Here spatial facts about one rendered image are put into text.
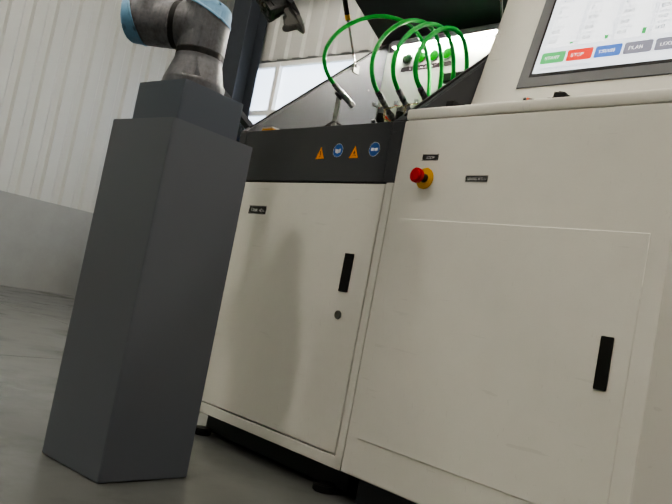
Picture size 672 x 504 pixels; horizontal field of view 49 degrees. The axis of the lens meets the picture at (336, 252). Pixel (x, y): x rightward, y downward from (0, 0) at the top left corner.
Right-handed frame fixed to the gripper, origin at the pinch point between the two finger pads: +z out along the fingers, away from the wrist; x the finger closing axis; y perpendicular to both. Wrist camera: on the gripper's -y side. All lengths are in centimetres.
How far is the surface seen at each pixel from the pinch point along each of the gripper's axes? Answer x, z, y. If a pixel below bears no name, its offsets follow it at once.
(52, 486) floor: 42, 81, 123
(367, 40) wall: -466, -167, -269
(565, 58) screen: 51, 62, -30
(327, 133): 17.8, 38.5, 20.9
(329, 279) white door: 18, 73, 44
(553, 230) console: 72, 95, 14
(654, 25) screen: 68, 69, -42
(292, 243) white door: 6, 58, 44
